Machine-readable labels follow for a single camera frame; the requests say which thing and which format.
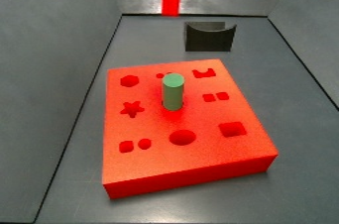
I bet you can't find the red shape sorter block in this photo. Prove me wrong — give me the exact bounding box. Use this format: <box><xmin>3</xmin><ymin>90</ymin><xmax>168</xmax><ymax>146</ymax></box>
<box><xmin>102</xmin><ymin>59</ymin><xmax>278</xmax><ymax>198</ymax></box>

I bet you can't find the green cylinder peg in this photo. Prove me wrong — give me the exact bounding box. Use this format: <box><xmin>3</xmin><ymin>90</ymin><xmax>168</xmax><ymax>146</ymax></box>
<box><xmin>162</xmin><ymin>73</ymin><xmax>184</xmax><ymax>111</ymax></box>

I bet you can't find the black curved fixture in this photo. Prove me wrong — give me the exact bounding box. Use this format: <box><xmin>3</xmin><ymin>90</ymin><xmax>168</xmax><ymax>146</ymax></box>
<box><xmin>184</xmin><ymin>22</ymin><xmax>238</xmax><ymax>52</ymax></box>

